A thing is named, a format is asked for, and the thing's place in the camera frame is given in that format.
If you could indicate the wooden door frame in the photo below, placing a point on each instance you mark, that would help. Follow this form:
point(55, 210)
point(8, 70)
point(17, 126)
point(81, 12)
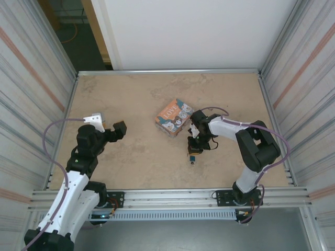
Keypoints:
point(95, 26)

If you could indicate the aluminium corner post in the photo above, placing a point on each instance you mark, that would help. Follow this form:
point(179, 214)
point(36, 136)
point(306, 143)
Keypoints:
point(277, 39)

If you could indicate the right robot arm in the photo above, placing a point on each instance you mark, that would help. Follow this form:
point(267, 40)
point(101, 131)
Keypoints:
point(259, 149)

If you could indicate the printed LOVE gift box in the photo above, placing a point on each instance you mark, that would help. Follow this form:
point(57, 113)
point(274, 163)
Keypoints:
point(172, 115)

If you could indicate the wooden furniture piece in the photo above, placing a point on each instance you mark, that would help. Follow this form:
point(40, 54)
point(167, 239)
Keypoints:
point(55, 15)

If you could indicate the aluminium back rail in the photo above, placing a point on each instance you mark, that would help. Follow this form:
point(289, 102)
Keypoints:
point(170, 72)

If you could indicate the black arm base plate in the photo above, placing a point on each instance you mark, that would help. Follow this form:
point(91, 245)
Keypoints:
point(117, 198)
point(222, 197)

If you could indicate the aluminium side rail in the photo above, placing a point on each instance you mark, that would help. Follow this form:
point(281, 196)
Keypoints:
point(62, 130)
point(279, 130)

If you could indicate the small blue padlock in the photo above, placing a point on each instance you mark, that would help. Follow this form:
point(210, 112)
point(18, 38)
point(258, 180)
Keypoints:
point(192, 158)

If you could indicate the grey metal sheet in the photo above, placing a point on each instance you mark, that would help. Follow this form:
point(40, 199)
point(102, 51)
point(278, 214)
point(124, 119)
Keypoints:
point(170, 238)

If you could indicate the striped side panel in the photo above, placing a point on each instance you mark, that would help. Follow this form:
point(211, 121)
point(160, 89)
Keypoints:
point(308, 104)
point(23, 104)

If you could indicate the aluminium front rail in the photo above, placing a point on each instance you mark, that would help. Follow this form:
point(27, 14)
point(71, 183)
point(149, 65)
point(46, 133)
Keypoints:
point(170, 198)

